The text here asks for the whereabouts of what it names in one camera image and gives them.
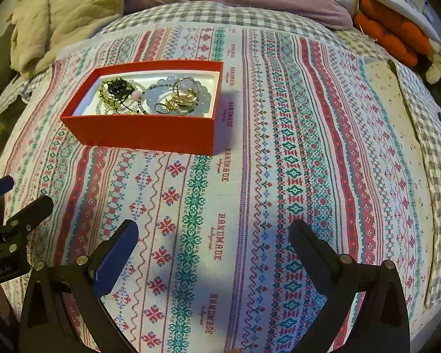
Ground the red jewelry box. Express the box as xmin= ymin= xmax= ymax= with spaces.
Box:
xmin=60 ymin=60 xmax=224 ymax=156

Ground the black flower hair clip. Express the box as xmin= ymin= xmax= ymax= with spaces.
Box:
xmin=106 ymin=78 xmax=134 ymax=100

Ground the pink bead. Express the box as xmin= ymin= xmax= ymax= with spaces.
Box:
xmin=131 ymin=90 xmax=144 ymax=102

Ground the beige fleece blanket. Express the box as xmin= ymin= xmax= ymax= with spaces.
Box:
xmin=7 ymin=0 xmax=124 ymax=79

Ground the gold rings cluster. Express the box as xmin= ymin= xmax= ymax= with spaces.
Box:
xmin=153 ymin=77 xmax=200 ymax=116

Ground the patterned cross-stitch bedspread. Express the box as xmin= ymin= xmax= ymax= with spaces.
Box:
xmin=0 ymin=22 xmax=437 ymax=352

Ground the orange plush toy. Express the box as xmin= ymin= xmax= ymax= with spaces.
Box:
xmin=353 ymin=0 xmax=432 ymax=68

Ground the green bead bracelet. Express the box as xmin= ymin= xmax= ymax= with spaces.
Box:
xmin=97 ymin=77 xmax=137 ymax=113

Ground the light blue bead bracelet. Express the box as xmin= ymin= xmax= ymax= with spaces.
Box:
xmin=145 ymin=76 xmax=212 ymax=115

